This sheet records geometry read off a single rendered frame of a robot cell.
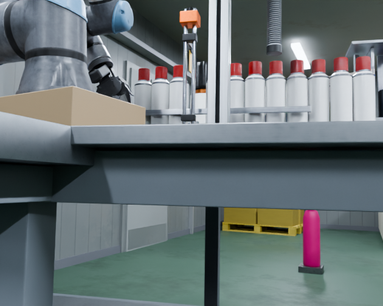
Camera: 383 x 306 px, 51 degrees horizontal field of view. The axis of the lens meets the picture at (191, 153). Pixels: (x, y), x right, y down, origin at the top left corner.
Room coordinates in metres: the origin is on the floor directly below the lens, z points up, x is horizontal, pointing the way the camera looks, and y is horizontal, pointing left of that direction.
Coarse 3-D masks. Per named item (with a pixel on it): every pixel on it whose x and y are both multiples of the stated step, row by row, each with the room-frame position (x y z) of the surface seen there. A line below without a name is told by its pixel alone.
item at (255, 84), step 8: (256, 64) 0.99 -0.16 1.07; (256, 72) 0.99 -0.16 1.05; (248, 80) 0.99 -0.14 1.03; (256, 80) 0.98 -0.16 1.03; (264, 80) 1.00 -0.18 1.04; (248, 88) 0.99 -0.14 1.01; (256, 88) 0.98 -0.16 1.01; (264, 88) 1.00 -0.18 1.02; (248, 96) 0.99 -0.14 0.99; (256, 96) 0.98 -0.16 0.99; (264, 96) 1.00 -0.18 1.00; (248, 104) 0.99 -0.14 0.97; (256, 104) 0.98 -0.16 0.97; (264, 104) 1.00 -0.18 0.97; (248, 120) 0.99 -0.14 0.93; (256, 120) 0.98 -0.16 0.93; (264, 120) 1.00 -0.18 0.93
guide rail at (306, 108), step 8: (152, 112) 1.03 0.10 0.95; (160, 112) 1.02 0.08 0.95; (168, 112) 1.02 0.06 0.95; (176, 112) 1.01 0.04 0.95; (200, 112) 1.00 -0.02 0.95; (232, 112) 0.98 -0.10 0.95; (240, 112) 0.98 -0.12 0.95; (248, 112) 0.97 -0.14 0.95; (256, 112) 0.97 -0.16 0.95; (264, 112) 0.97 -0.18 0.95; (272, 112) 0.96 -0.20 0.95; (280, 112) 0.96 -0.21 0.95; (288, 112) 0.96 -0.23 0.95; (296, 112) 0.96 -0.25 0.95
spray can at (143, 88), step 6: (144, 72) 1.07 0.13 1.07; (138, 78) 1.08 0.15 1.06; (144, 78) 1.07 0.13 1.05; (138, 84) 1.06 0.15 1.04; (144, 84) 1.06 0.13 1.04; (150, 84) 1.07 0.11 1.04; (138, 90) 1.06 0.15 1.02; (144, 90) 1.06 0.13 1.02; (150, 90) 1.07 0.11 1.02; (138, 96) 1.06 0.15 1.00; (144, 96) 1.06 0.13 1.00; (150, 96) 1.07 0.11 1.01; (138, 102) 1.06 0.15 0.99; (144, 102) 1.06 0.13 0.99; (150, 102) 1.07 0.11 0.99; (150, 108) 1.07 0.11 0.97; (150, 120) 1.07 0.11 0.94
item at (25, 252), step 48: (96, 192) 0.45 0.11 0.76; (144, 192) 0.44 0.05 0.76; (192, 192) 0.42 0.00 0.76; (240, 192) 0.41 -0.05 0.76; (288, 192) 0.40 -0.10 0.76; (336, 192) 0.39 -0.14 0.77; (0, 240) 0.46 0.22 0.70; (48, 240) 0.50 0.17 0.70; (0, 288) 0.46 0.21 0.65; (48, 288) 0.50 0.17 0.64
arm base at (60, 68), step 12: (48, 48) 0.71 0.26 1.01; (36, 60) 0.72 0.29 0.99; (48, 60) 0.71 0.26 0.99; (60, 60) 0.72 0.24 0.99; (72, 60) 0.73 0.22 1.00; (84, 60) 0.76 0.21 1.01; (24, 72) 0.73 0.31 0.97; (36, 72) 0.71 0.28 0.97; (48, 72) 0.71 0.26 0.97; (60, 72) 0.72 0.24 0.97; (72, 72) 0.73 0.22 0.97; (84, 72) 0.75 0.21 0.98; (24, 84) 0.71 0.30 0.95; (36, 84) 0.70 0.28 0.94; (48, 84) 0.70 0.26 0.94; (60, 84) 0.72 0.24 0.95; (72, 84) 0.72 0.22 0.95; (84, 84) 0.74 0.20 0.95
